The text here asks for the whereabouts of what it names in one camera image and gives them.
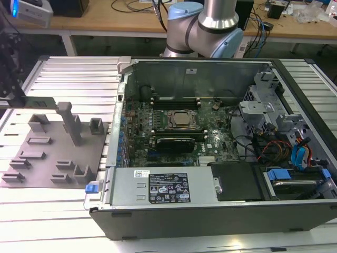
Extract wooden desk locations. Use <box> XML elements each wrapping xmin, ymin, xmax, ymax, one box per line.
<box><xmin>49</xmin><ymin>0</ymin><xmax>337</xmax><ymax>57</ymax></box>

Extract metal CPU socket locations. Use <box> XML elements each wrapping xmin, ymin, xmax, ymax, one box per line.
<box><xmin>165</xmin><ymin>109</ymin><xmax>199</xmax><ymax>130</ymax></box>

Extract silver CPU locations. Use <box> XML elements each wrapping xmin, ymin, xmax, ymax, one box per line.
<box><xmin>174</xmin><ymin>112</ymin><xmax>189</xmax><ymax>125</ymax></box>

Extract small black box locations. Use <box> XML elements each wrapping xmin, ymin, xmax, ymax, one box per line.
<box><xmin>266</xmin><ymin>4</ymin><xmax>284</xmax><ymax>20</ymax></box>

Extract tall black device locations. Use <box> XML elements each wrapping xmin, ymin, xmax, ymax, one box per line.
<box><xmin>235</xmin><ymin>0</ymin><xmax>255</xmax><ymax>31</ymax></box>

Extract large black box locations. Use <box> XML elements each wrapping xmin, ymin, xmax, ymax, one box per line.
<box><xmin>53</xmin><ymin>0</ymin><xmax>91</xmax><ymax>18</ymax></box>

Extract orange and yellow wire bundle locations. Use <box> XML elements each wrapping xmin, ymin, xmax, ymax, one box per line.
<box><xmin>257</xmin><ymin>139</ymin><xmax>293</xmax><ymax>161</ymax></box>

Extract thin blue cable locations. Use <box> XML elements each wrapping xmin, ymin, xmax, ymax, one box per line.
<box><xmin>252</xmin><ymin>14</ymin><xmax>268</xmax><ymax>57</ymax></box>

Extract green RAM stick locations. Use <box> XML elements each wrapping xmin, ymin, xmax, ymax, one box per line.
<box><xmin>24</xmin><ymin>96</ymin><xmax>57</xmax><ymax>110</ymax></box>

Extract silver metal disk bay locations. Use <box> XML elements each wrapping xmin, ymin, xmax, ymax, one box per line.
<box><xmin>238</xmin><ymin>70</ymin><xmax>281</xmax><ymax>129</ymax></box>

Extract grey parts rack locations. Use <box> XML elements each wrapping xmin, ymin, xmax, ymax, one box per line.
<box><xmin>0</xmin><ymin>101</ymin><xmax>110</xmax><ymax>189</ymax></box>

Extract black RAM slot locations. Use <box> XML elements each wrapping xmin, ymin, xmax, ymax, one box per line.
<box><xmin>151</xmin><ymin>95</ymin><xmax>202</xmax><ymax>101</ymax></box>
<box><xmin>151</xmin><ymin>129</ymin><xmax>205</xmax><ymax>134</ymax></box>
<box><xmin>152</xmin><ymin>104</ymin><xmax>201</xmax><ymax>111</ymax></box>
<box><xmin>152</xmin><ymin>99</ymin><xmax>201</xmax><ymax>104</ymax></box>
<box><xmin>151</xmin><ymin>102</ymin><xmax>202</xmax><ymax>108</ymax></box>
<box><xmin>150</xmin><ymin>131</ymin><xmax>205</xmax><ymax>137</ymax></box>
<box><xmin>150</xmin><ymin>133</ymin><xmax>205</xmax><ymax>139</ymax></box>

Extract black graphics card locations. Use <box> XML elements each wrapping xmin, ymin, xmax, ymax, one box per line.
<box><xmin>155</xmin><ymin>137</ymin><xmax>196</xmax><ymax>154</ymax></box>

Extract silver power supply unit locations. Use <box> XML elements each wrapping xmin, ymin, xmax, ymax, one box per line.
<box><xmin>104</xmin><ymin>167</ymin><xmax>220</xmax><ymax>209</ymax></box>

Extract green motherboard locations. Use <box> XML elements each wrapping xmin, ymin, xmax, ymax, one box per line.
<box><xmin>120</xmin><ymin>98</ymin><xmax>242</xmax><ymax>168</ymax></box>

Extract black plastic air shroud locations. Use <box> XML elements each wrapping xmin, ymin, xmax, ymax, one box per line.
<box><xmin>207</xmin><ymin>161</ymin><xmax>264</xmax><ymax>203</ymax></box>

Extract hard disk in blue carrier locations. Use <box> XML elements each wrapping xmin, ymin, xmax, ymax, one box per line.
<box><xmin>264</xmin><ymin>168</ymin><xmax>331</xmax><ymax>202</ymax></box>

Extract clear plastic bags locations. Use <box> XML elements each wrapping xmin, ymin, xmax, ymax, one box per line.
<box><xmin>296</xmin><ymin>2</ymin><xmax>329</xmax><ymax>24</ymax></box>

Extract blue data wire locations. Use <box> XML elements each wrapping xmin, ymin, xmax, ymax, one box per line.
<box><xmin>290</xmin><ymin>138</ymin><xmax>313</xmax><ymax>172</ymax></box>

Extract black and silver PC case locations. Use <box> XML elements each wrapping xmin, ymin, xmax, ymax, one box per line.
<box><xmin>83</xmin><ymin>56</ymin><xmax>337</xmax><ymax>241</ymax></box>

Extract silver chipset heat sink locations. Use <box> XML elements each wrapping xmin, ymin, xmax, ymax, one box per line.
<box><xmin>198</xmin><ymin>155</ymin><xmax>216</xmax><ymax>166</ymax></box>

